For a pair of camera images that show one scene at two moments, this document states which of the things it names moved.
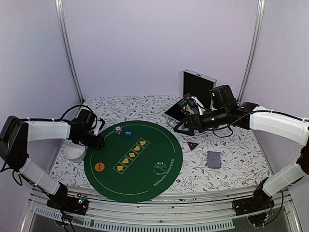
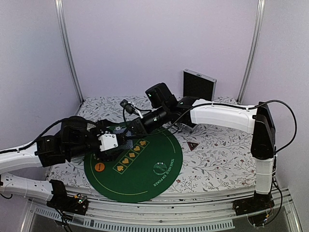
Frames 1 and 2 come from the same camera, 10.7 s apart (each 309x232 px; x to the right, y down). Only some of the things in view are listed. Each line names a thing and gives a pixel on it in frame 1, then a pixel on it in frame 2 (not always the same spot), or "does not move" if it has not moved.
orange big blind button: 99,167 does not move
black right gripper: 190,121 -> 138,126
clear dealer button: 160,168 does not move
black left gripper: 97,145 -> 110,156
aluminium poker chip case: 196,89 does not move
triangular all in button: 192,145 does not move
